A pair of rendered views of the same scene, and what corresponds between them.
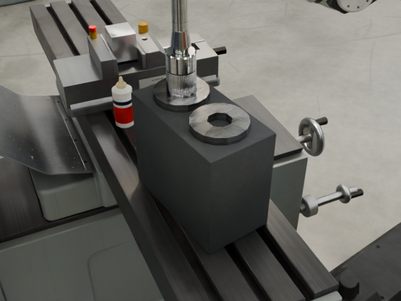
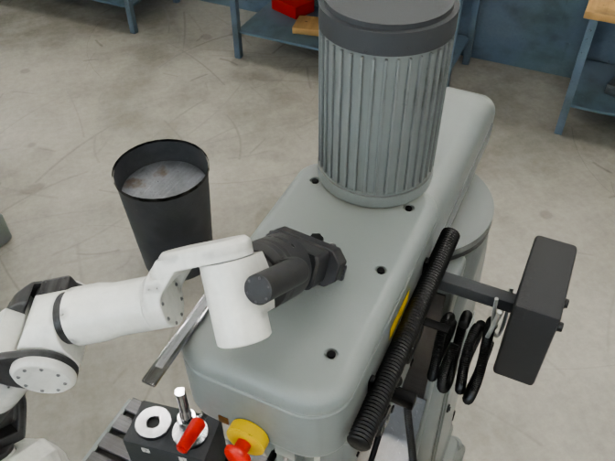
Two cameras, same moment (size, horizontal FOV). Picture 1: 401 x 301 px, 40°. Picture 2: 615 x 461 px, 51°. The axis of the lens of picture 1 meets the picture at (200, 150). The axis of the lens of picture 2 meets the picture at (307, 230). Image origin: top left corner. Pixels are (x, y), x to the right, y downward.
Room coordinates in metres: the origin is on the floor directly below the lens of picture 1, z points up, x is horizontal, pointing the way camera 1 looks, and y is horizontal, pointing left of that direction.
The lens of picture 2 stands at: (1.56, -0.27, 2.61)
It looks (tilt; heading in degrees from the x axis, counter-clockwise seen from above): 44 degrees down; 140
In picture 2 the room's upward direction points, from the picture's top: 1 degrees counter-clockwise
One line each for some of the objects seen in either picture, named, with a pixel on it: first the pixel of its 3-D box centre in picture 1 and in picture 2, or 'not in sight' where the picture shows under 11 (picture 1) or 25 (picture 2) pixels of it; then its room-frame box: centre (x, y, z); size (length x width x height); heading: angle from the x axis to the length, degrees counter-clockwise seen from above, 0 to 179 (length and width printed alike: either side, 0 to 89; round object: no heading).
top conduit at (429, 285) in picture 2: not in sight; (408, 323); (1.18, 0.26, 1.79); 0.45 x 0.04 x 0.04; 114
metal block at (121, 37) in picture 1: (121, 42); not in sight; (1.07, 0.17, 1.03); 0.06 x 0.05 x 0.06; 22
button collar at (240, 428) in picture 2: not in sight; (247, 436); (1.15, -0.04, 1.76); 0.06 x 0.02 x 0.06; 24
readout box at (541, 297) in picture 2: not in sight; (537, 311); (1.24, 0.58, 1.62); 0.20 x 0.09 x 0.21; 114
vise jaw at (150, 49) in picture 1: (147, 46); not in sight; (1.09, 0.12, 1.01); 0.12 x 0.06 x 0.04; 22
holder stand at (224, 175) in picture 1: (200, 155); (177, 445); (0.70, 0.00, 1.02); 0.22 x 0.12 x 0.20; 35
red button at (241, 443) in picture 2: not in sight; (239, 451); (1.16, -0.07, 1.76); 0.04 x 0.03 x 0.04; 24
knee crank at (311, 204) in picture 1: (331, 197); not in sight; (1.15, -0.37, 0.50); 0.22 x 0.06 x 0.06; 114
